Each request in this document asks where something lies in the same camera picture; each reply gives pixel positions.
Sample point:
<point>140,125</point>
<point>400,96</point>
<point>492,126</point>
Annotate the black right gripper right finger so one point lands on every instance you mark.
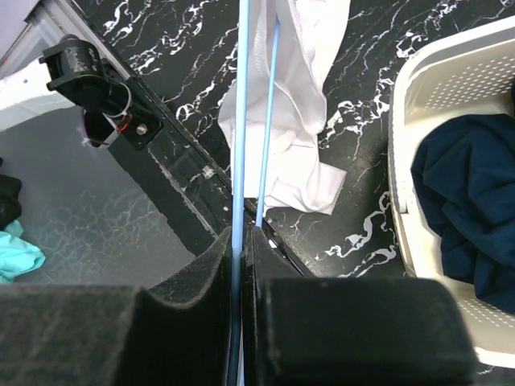
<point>357,331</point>

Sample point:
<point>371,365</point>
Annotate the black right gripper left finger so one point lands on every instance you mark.
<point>175,333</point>

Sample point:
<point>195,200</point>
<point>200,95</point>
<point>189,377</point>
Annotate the blue wire hanger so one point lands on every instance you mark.
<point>252,99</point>

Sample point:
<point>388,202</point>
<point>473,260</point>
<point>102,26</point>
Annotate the navy blue t shirt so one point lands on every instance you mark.
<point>463,175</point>

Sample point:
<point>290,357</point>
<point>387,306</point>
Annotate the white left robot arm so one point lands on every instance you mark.
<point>72,73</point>

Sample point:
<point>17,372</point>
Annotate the teal cloth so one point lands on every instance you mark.
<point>17,255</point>

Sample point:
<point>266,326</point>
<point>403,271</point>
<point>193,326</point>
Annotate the cream plastic laundry basket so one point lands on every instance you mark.
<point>471,72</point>

